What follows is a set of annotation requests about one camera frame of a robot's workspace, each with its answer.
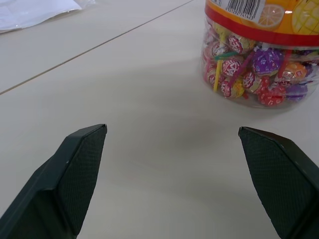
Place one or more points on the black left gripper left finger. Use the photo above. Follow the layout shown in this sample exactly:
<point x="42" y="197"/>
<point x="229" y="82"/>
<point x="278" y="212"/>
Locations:
<point x="62" y="179"/>

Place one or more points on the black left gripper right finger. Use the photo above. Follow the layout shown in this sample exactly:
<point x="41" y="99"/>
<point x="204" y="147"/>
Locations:
<point x="276" y="179"/>

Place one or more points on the clear plastic lollipop jar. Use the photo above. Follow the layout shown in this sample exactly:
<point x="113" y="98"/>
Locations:
<point x="261" y="49"/>

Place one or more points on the clear plastic bag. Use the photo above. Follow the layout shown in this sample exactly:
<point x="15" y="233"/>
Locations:
<point x="32" y="12"/>

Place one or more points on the orange wrapped lollipop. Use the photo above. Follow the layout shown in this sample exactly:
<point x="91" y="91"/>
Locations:
<point x="292" y="73"/>

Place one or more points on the red wrapped lollipop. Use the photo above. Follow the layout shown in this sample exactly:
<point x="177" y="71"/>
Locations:
<point x="231" y="67"/>

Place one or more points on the purple wrapped lollipop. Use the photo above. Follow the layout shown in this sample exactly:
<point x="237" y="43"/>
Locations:
<point x="266" y="62"/>

